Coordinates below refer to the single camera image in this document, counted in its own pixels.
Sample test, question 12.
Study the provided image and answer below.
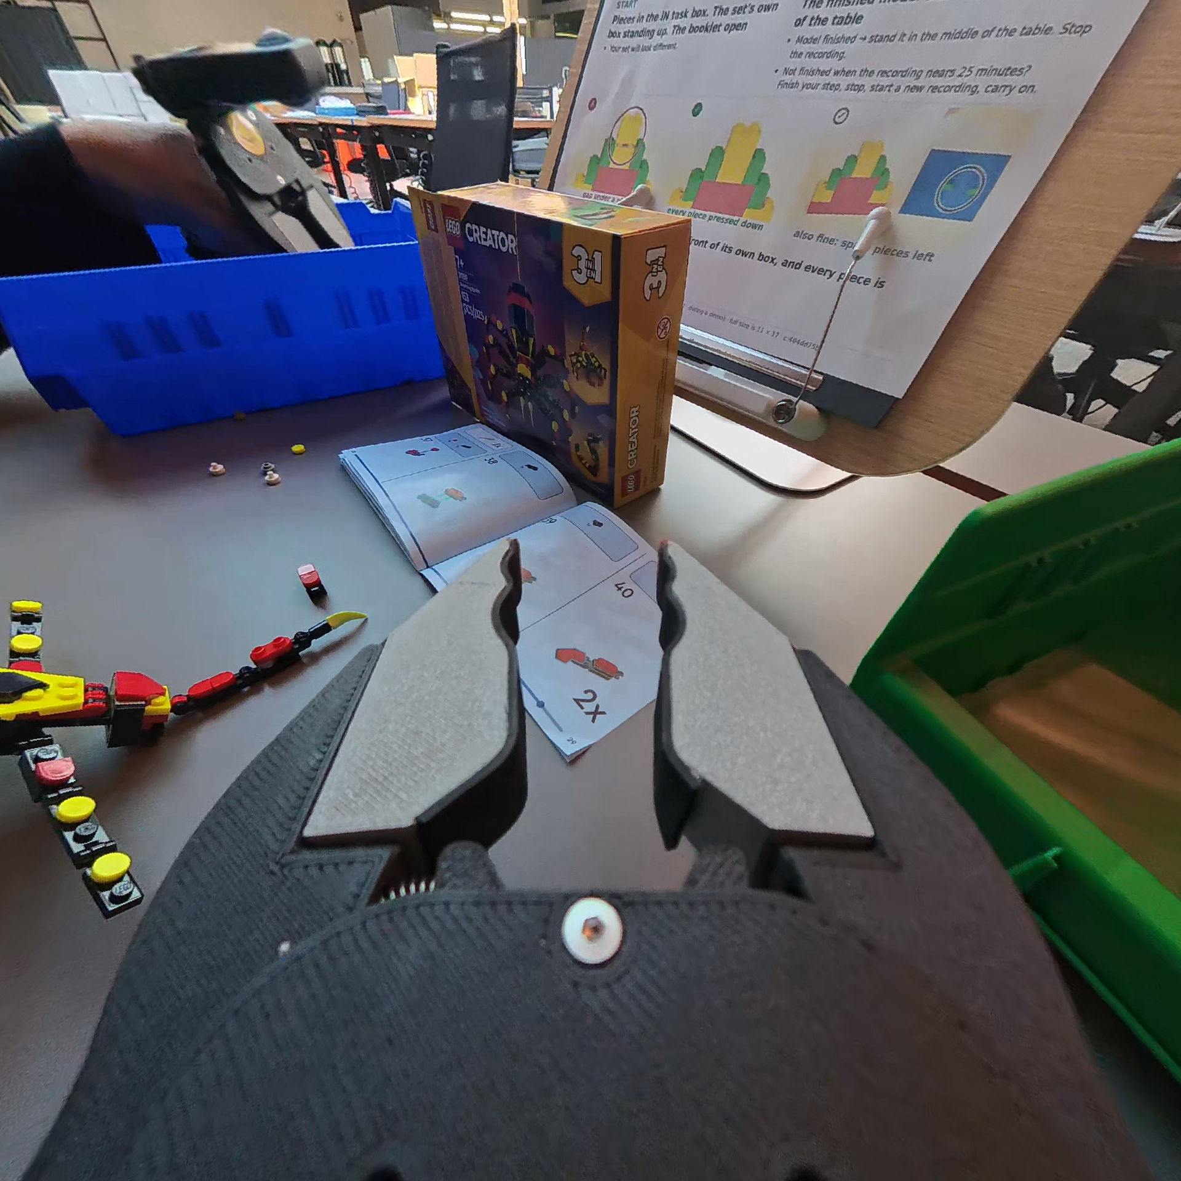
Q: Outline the open instruction booklet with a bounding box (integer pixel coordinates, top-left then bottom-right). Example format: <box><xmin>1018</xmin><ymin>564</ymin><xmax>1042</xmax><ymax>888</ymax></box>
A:
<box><xmin>339</xmin><ymin>426</ymin><xmax>661</xmax><ymax>762</ymax></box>

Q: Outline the person's left forearm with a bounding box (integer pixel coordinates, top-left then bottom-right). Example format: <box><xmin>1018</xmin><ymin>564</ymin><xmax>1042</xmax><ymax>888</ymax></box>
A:
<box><xmin>0</xmin><ymin>120</ymin><xmax>149</xmax><ymax>279</ymax></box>

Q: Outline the black yellow red lego model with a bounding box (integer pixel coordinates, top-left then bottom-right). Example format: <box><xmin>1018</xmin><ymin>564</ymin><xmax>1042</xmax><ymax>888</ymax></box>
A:
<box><xmin>0</xmin><ymin>601</ymin><xmax>369</xmax><ymax>920</ymax></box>

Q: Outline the silver paper ledge rail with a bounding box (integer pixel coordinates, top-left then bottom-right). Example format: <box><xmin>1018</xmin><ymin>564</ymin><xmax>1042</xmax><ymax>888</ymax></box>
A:
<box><xmin>677</xmin><ymin>355</ymin><xmax>829</xmax><ymax>443</ymax></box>

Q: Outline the yellow lego set box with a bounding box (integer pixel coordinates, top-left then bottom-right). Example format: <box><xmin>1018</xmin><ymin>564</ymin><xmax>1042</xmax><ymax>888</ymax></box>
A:
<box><xmin>408</xmin><ymin>182</ymin><xmax>692</xmax><ymax>509</ymax></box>

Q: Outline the person's left hand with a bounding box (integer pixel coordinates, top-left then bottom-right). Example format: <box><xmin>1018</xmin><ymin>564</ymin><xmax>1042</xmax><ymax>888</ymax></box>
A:
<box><xmin>138</xmin><ymin>123</ymin><xmax>272</xmax><ymax>255</ymax></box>

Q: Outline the green plastic bin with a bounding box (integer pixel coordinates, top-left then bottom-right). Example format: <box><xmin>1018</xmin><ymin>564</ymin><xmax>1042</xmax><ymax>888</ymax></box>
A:
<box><xmin>850</xmin><ymin>442</ymin><xmax>1181</xmax><ymax>1058</ymax></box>

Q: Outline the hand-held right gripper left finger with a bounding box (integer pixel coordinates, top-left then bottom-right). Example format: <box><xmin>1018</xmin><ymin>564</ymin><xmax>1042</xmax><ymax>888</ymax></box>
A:
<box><xmin>301</xmin><ymin>539</ymin><xmax>532</xmax><ymax>845</ymax></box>

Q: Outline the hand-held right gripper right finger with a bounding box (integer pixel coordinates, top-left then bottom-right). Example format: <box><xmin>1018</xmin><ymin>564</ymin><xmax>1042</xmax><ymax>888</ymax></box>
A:
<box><xmin>651</xmin><ymin>542</ymin><xmax>878</xmax><ymax>855</ymax></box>

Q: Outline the background office desk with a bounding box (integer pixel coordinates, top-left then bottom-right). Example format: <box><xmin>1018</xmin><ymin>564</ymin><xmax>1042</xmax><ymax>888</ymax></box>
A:
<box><xmin>268</xmin><ymin>93</ymin><xmax>556</xmax><ymax>214</ymax></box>

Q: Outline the blue plastic bin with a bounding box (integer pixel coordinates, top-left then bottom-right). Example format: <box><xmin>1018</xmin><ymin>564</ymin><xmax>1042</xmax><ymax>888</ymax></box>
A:
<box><xmin>0</xmin><ymin>199</ymin><xmax>449</xmax><ymax>438</ymax></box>

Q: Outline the pale stand base plate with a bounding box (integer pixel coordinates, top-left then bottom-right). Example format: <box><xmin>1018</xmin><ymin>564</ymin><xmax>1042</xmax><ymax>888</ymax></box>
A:
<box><xmin>670</xmin><ymin>397</ymin><xmax>864</xmax><ymax>497</ymax></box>

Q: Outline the stack of white boxes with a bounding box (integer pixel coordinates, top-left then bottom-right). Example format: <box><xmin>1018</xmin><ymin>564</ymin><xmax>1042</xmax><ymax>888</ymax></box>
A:
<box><xmin>47</xmin><ymin>69</ymin><xmax>190</xmax><ymax>126</ymax></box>

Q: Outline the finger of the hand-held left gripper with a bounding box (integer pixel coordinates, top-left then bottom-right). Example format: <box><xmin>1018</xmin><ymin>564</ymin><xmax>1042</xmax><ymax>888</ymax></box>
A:
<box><xmin>206</xmin><ymin>103</ymin><xmax>321</xmax><ymax>224</ymax></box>
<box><xmin>266</xmin><ymin>197</ymin><xmax>359</xmax><ymax>256</ymax></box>

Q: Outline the instruction sheet on wooden stand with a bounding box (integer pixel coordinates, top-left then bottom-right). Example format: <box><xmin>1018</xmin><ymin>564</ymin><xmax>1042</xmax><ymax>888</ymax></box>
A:
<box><xmin>538</xmin><ymin>0</ymin><xmax>1181</xmax><ymax>478</ymax></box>

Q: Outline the black office chair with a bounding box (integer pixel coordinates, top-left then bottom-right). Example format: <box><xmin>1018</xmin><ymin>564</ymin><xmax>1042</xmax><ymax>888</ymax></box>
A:
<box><xmin>432</xmin><ymin>26</ymin><xmax>521</xmax><ymax>196</ymax></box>

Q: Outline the printed instruction sheet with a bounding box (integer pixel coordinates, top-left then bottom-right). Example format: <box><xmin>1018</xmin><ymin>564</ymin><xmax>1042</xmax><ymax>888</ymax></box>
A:
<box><xmin>554</xmin><ymin>0</ymin><xmax>1155</xmax><ymax>428</ymax></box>

